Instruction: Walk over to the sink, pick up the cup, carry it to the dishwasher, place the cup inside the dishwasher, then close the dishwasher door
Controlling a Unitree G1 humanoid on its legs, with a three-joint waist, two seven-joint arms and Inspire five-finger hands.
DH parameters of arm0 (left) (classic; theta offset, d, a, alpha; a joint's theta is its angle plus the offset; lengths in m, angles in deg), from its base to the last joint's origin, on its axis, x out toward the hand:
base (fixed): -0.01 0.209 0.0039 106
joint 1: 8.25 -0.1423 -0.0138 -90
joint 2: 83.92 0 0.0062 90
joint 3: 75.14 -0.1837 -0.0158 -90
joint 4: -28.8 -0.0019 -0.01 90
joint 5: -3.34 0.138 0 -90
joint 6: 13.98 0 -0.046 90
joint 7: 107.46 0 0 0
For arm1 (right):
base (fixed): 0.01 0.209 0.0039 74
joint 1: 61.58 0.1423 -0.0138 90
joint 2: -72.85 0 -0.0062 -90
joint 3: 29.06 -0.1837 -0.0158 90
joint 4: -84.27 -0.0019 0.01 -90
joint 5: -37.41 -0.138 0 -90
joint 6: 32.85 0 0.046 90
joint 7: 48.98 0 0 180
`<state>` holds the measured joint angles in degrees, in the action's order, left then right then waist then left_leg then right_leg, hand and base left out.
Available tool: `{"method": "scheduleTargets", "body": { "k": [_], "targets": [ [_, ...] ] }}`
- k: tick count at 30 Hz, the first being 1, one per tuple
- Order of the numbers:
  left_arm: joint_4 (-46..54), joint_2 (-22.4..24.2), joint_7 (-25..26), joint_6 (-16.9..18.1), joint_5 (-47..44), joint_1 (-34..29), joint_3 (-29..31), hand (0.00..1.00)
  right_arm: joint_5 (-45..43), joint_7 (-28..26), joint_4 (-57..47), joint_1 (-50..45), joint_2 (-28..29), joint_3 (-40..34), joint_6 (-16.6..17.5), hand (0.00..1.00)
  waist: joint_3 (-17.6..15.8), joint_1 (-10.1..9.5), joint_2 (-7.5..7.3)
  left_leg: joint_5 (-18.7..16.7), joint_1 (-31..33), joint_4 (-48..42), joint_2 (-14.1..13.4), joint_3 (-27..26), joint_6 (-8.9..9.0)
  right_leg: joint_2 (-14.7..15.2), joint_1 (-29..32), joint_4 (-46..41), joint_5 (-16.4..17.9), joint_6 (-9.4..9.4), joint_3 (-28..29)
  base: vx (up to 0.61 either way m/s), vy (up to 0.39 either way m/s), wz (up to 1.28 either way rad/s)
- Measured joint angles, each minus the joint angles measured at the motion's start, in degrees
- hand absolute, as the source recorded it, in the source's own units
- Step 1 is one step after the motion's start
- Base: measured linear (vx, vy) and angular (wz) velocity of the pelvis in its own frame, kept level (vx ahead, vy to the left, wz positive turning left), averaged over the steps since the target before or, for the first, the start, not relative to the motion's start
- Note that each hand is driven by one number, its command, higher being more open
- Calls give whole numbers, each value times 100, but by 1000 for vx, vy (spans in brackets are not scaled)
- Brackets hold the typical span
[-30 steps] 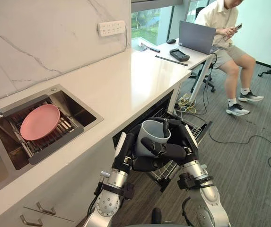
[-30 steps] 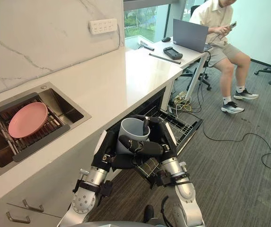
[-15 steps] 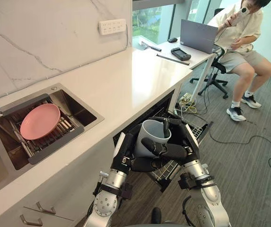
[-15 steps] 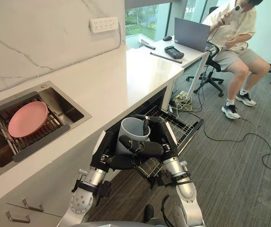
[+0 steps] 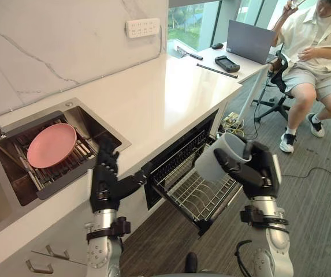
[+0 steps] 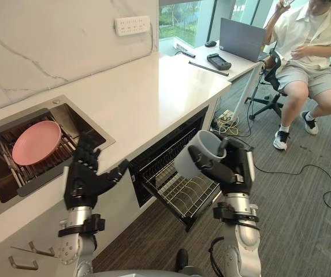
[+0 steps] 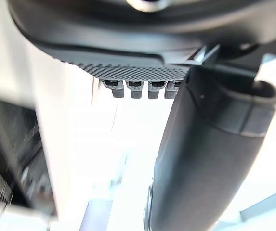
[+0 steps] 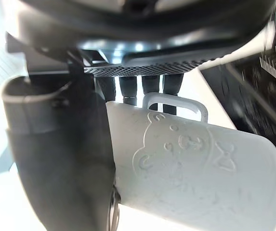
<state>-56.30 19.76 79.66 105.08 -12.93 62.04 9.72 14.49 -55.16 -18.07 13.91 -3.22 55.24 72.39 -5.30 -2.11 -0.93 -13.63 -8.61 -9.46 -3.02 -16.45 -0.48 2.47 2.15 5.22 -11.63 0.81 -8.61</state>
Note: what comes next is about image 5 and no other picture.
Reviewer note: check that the black flat bar tool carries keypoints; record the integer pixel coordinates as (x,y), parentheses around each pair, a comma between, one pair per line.
(195,55)

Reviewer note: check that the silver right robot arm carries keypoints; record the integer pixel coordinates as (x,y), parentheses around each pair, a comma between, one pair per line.
(272,248)

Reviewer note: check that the dark robot foot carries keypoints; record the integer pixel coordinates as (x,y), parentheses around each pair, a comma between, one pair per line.
(191,261)

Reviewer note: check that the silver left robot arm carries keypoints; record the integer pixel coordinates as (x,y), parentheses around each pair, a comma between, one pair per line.
(101,254)

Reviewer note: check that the person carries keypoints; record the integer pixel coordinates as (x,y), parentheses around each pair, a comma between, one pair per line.
(312,31)

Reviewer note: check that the pink plate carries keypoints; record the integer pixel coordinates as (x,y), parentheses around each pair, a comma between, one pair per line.
(51,145)

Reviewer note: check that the sink drying rack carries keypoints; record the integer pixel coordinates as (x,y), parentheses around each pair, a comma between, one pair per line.
(52,176)

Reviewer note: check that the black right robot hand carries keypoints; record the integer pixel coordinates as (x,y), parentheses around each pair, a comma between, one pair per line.
(260,173)

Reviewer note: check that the black handheld game console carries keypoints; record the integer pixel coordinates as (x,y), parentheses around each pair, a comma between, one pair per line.
(227,64)

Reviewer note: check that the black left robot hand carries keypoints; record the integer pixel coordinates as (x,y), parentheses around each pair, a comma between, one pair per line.
(104,184)

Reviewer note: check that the black office chair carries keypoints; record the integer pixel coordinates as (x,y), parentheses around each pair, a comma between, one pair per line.
(278,78)

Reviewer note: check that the white wall power strip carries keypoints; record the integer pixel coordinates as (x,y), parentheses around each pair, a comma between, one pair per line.
(142,27)

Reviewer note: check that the stainless steel double sink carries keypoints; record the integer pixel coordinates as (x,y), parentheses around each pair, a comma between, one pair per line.
(101,130)

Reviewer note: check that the glass window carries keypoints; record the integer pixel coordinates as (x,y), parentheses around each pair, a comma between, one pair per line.
(182,20)

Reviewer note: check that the thin black bar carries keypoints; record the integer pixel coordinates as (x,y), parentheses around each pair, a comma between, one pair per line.
(217,70)

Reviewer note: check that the black computer mouse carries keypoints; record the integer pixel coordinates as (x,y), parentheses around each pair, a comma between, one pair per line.
(217,45)

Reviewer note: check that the white cabinet door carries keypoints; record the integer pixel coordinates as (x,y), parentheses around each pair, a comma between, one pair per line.
(9,268)
(75,245)

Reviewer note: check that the grey laptop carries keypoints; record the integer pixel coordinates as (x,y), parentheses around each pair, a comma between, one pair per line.
(249,41)

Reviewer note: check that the floor power strip with plugs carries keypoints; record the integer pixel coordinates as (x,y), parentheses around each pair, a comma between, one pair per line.
(230,119)

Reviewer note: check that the black built-in dishwasher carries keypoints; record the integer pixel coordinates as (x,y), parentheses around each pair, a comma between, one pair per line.
(182,138)

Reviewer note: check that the white desk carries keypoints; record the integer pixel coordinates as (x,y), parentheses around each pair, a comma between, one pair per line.
(208,57)

